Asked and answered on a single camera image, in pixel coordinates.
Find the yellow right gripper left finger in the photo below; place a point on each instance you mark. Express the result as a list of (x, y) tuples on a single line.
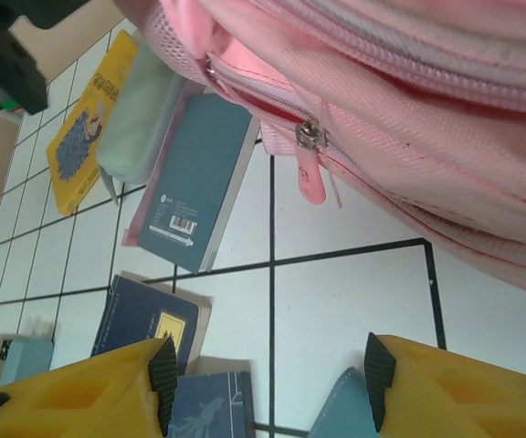
[(62, 401)]

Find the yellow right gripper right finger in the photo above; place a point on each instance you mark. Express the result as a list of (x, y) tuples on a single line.
[(450, 401)]

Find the beige and blue stapler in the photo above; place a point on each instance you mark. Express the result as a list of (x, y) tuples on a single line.
[(25, 360)]

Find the teal snap wallet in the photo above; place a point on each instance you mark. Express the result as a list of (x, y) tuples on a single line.
[(340, 410)]

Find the dark blue book small label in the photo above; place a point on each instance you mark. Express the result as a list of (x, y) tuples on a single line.
[(135, 310)]

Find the dark blue book fish print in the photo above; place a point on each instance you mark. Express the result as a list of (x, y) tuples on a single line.
[(208, 406)]

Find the yellow paperback book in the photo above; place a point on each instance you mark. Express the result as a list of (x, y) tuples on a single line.
[(71, 150)]

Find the teal hardcover notebook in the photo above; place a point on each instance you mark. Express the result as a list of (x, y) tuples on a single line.
[(194, 182)]

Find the pink student backpack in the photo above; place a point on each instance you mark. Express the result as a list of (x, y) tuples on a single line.
[(427, 114)]

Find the mint green pencil case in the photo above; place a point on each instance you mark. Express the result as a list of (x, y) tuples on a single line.
[(126, 118)]

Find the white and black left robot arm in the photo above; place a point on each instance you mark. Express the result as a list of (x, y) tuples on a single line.
[(3, 59)]

